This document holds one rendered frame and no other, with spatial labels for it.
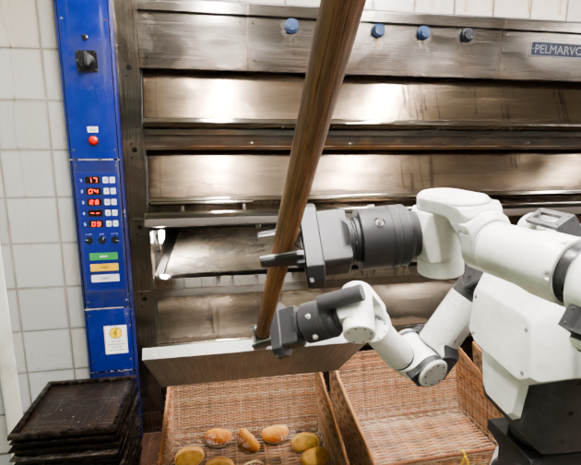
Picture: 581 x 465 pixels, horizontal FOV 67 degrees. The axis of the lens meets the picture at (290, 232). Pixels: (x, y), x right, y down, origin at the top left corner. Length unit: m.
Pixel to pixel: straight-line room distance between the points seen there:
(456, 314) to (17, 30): 1.49
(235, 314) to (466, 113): 1.14
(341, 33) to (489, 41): 1.60
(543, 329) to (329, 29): 0.62
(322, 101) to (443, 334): 0.82
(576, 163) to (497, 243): 1.62
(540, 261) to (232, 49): 1.29
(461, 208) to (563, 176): 1.53
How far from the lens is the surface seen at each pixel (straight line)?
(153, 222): 1.43
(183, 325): 1.67
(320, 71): 0.35
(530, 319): 0.83
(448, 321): 1.10
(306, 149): 0.41
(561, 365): 0.83
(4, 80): 1.67
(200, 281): 1.62
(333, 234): 0.60
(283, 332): 0.98
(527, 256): 0.51
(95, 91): 1.56
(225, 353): 1.10
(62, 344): 1.77
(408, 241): 0.60
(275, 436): 1.71
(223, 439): 1.71
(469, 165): 1.85
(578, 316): 0.49
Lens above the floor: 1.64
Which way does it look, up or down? 11 degrees down
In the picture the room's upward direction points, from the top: straight up
